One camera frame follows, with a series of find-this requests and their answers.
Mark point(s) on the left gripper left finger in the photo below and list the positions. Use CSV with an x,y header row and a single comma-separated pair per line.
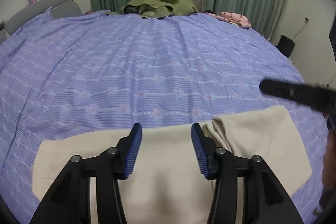
x,y
67,199

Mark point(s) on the purple patterned bed sheet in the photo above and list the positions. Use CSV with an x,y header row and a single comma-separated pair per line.
x,y
63,77

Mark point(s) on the grey padded headboard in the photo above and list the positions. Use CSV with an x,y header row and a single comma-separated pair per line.
x,y
59,9

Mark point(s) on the black box on floor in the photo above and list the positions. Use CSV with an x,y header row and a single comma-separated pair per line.
x,y
285,46

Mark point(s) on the person's right hand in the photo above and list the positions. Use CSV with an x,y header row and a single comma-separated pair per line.
x,y
328,172

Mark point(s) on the cream white pants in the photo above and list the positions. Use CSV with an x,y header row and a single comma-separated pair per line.
x,y
166,185

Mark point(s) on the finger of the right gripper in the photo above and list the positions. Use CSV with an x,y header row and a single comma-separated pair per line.
x,y
316,97

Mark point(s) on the pink patterned garment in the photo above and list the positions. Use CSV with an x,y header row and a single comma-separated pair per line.
x,y
232,18

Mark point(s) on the small purple toy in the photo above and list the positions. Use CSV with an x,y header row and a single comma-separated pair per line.
x,y
31,2

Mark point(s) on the olive green garment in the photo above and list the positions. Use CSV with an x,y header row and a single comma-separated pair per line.
x,y
157,9

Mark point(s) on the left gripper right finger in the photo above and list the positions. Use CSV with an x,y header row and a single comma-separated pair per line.
x,y
265,199

